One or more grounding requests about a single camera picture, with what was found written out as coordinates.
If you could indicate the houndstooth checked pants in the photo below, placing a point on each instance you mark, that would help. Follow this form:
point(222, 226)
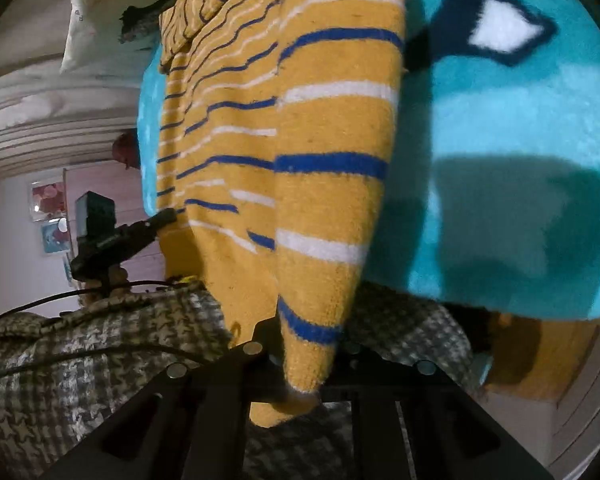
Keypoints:
point(80, 410)

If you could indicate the white printed pillow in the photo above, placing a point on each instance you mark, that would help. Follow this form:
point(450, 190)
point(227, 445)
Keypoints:
point(95, 20)

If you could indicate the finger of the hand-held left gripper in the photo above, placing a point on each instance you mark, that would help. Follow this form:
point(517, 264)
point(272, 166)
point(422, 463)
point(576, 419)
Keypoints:
point(164, 218)

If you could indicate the red round object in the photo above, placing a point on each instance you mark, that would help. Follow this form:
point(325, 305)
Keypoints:
point(125, 150)

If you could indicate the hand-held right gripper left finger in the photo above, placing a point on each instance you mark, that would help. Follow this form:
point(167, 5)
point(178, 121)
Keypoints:
point(215, 390)

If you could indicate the red wall picture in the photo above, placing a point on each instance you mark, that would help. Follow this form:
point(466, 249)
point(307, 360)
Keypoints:
point(45, 200)

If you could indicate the teal printed fleece blanket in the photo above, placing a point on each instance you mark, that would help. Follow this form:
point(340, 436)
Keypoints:
point(505, 110)

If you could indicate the blue wall picture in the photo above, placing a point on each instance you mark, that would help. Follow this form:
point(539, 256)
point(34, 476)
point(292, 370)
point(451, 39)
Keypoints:
point(55, 239)

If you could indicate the yellow striped knit sweater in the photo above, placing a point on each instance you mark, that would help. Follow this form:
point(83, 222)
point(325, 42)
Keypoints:
point(325, 125)

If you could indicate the white panelled cabinet door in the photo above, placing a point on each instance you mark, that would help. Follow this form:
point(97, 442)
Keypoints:
point(570, 410)

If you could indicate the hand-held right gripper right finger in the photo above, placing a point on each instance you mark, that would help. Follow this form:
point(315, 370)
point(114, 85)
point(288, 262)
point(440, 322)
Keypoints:
point(385, 377)

